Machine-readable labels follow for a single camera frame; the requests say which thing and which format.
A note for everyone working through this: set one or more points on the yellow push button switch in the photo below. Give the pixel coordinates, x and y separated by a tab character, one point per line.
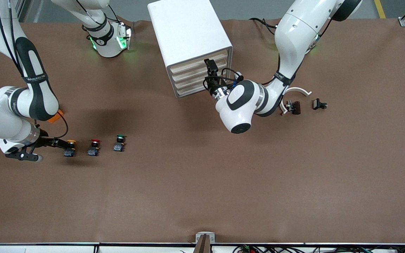
70	152

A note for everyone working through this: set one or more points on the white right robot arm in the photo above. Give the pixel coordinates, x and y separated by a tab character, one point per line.
37	95

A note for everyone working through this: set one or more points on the green push button switch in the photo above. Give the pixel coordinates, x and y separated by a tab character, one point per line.
118	147

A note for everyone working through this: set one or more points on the black small switch component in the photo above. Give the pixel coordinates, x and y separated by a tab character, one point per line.
316	104

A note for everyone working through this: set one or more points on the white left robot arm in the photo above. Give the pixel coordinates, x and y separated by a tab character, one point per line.
294	31

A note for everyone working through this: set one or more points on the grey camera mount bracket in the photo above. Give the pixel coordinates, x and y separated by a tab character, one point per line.
202	246

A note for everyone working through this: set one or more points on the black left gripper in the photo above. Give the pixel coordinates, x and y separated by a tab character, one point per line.
213	84

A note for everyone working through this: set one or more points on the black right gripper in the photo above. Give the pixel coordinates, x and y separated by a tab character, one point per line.
47	141

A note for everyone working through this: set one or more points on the red push button switch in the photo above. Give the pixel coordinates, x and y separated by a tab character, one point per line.
92	151

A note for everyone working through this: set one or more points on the white table edge rail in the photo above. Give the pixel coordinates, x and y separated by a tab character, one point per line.
47	248

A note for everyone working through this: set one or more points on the brown small electrical component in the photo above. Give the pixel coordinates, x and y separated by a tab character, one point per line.
296	107

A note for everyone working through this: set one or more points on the orange black button enclosure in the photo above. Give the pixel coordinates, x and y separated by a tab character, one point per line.
56	117

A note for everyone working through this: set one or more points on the brown table cover sheet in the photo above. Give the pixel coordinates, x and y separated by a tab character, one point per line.
202	175

